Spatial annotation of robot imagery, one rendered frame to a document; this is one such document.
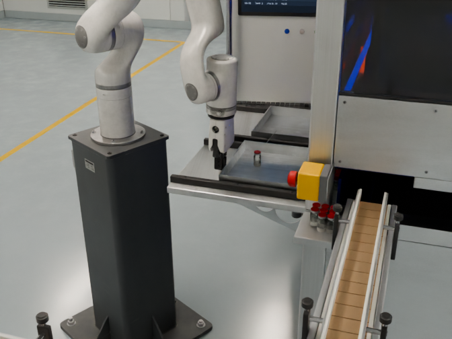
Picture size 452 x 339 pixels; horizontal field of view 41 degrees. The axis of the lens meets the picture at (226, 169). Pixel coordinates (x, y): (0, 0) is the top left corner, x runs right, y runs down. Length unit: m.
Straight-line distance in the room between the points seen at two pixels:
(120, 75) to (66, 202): 1.67
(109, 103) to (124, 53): 0.17
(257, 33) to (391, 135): 1.16
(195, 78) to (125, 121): 0.56
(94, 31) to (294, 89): 0.98
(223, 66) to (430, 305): 0.83
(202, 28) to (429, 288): 0.90
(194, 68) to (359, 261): 0.64
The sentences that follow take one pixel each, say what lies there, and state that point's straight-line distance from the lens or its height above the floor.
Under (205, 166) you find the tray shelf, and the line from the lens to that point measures 1.82.
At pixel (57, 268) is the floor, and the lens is 3.01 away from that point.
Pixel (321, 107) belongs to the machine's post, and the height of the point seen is 1.17.
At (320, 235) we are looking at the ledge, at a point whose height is 0.88.
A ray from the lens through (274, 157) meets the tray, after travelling 1.87.
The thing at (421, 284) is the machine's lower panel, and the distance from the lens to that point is 1.67.
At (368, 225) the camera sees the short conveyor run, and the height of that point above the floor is 0.93.
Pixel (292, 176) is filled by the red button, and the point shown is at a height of 1.01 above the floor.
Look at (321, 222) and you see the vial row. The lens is 1.48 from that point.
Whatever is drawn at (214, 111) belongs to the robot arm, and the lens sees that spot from 1.64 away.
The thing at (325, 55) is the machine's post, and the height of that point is 1.30.
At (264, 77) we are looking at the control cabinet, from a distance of 2.55.
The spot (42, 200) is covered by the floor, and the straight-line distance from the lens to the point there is 3.63.
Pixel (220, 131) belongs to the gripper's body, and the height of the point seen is 1.04.
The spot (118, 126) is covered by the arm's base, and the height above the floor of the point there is 0.92.
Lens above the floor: 1.66
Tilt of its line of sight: 26 degrees down
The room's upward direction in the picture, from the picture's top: straight up
